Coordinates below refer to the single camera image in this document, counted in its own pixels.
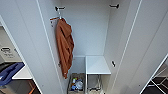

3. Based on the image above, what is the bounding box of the orange garment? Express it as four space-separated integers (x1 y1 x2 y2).
55 18 75 80

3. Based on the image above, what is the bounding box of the white wardrobe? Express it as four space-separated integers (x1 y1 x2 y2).
0 0 168 94

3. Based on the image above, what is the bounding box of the white shelf compartment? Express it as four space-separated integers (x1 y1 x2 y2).
85 55 112 94

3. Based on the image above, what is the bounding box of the dark metal door hinge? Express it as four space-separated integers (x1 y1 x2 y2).
57 62 62 69
110 60 117 68

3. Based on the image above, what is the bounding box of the white bottle green cap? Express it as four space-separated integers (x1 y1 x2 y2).
71 77 78 84

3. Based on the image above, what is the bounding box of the white round container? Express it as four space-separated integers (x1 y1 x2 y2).
75 80 84 91

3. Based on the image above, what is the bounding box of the grey storage basket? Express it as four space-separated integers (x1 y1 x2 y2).
67 72 86 94

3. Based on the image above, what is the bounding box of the white clothes hanger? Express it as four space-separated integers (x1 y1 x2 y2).
56 9 65 21

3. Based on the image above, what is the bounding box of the paper sign orange edge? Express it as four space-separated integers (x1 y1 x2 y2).
49 16 60 27

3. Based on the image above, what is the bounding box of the black wardrobe hook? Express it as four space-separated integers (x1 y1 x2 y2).
108 3 120 9
54 5 67 12

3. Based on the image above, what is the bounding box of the white bin lid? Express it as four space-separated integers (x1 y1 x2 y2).
11 64 34 81

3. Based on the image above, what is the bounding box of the wire basket under shelf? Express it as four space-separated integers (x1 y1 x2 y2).
87 74 103 92

